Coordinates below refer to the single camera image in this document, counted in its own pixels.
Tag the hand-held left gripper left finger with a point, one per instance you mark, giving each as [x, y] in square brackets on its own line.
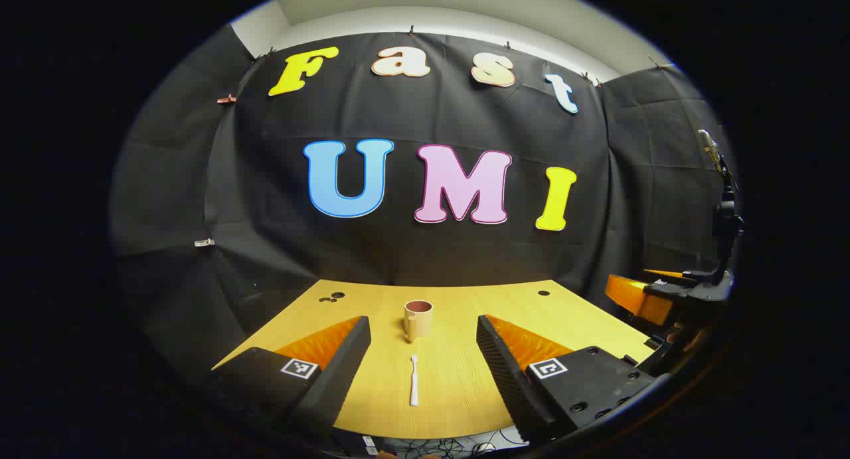
[345, 366]

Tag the white toothbrush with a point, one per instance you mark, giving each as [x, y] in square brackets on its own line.
[414, 386]

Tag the beige cup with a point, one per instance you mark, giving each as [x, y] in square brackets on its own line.
[422, 319]

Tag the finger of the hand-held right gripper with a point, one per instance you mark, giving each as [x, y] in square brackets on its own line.
[637, 298]
[667, 274]

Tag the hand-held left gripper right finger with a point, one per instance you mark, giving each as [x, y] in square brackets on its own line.
[505, 372]

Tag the yellow wooden desktop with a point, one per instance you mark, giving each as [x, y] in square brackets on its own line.
[451, 379]

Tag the white cloth clip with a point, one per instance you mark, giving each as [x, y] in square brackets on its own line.
[204, 242]

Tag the orange cloth clip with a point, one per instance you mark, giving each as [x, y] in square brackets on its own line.
[226, 99]

